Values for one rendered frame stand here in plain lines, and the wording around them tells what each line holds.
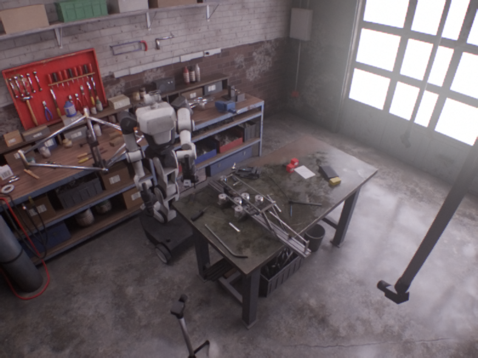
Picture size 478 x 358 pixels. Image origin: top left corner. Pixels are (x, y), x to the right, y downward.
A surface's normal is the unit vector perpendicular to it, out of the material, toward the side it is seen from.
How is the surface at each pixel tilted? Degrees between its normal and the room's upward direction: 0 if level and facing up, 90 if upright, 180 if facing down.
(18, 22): 92
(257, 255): 0
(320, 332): 0
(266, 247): 0
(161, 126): 86
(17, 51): 90
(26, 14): 91
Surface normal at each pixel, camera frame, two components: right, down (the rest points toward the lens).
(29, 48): 0.66, 0.45
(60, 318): 0.00, -0.79
